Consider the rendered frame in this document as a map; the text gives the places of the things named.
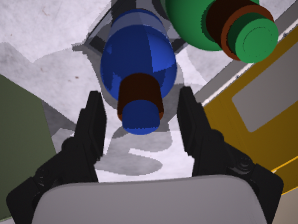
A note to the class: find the green bottle with pale green label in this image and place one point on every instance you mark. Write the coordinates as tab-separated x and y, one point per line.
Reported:
243	29

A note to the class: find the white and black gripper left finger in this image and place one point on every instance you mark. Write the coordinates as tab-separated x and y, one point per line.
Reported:
87	145

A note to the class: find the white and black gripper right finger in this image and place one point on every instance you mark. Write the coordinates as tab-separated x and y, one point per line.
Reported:
220	158

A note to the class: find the blue bottle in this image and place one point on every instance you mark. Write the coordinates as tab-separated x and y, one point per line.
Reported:
138	61

